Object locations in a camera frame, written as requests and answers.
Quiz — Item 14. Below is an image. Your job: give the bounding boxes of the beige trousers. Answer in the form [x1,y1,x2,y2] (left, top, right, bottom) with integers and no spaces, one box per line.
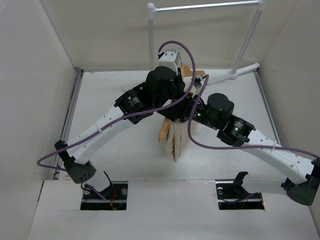
[158,118,190,163]

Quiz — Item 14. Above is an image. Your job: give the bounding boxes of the wooden clothes hanger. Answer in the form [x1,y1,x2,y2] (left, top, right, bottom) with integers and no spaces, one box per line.
[180,65,206,79]

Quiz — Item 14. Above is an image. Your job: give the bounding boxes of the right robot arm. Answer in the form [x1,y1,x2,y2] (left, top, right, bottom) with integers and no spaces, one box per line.
[158,93,320,206]

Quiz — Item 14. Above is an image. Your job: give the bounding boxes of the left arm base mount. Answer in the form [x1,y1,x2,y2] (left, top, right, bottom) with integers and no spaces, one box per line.
[80,171,129,211]

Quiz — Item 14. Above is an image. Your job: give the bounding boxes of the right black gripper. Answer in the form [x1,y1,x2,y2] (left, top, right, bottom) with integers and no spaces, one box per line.
[157,91,221,131]

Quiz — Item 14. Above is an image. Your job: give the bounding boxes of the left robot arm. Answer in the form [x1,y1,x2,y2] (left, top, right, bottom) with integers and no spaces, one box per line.
[54,66,186,200]

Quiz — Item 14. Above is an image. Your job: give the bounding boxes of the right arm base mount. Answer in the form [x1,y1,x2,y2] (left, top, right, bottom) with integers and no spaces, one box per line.
[215,171,265,211]

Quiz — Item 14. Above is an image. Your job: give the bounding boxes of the white clothes rack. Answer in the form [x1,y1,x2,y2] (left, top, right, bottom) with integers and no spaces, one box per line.
[121,0,261,91]

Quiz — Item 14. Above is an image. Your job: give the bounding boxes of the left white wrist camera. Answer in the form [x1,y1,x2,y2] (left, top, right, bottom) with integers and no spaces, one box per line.
[157,49,181,75]

